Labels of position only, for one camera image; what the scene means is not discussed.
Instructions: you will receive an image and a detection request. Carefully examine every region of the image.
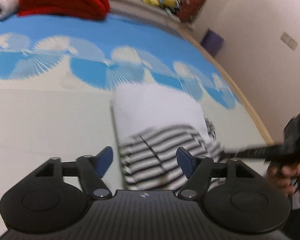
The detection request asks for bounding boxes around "striped white hooded top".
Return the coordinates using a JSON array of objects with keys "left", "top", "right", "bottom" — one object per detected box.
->
[{"left": 111, "top": 84, "right": 223, "bottom": 191}]

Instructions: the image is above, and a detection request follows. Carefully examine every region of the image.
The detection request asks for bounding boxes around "person right hand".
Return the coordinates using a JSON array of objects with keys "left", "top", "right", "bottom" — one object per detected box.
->
[{"left": 265, "top": 163, "right": 300, "bottom": 200}]

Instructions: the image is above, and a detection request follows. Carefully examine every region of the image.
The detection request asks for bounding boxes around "blue white patterned bedspread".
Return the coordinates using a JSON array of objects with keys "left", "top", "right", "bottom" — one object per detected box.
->
[{"left": 0, "top": 14, "right": 266, "bottom": 237}]

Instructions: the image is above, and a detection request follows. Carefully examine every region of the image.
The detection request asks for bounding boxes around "purple box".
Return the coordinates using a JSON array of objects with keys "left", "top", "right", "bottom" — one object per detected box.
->
[{"left": 200, "top": 29, "right": 224, "bottom": 57}]

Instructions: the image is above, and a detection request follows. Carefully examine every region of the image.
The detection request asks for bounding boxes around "dark red bag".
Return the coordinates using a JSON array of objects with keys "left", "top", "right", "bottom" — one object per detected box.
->
[{"left": 177, "top": 0, "right": 206, "bottom": 23}]

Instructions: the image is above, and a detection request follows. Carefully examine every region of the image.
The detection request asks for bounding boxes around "wall switch plate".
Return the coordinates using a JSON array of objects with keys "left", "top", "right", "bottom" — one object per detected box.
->
[{"left": 280, "top": 32, "right": 298, "bottom": 51}]

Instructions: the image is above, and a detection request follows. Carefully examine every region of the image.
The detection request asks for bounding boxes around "wooden bed frame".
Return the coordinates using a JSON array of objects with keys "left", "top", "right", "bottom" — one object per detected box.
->
[{"left": 177, "top": 27, "right": 274, "bottom": 145}]

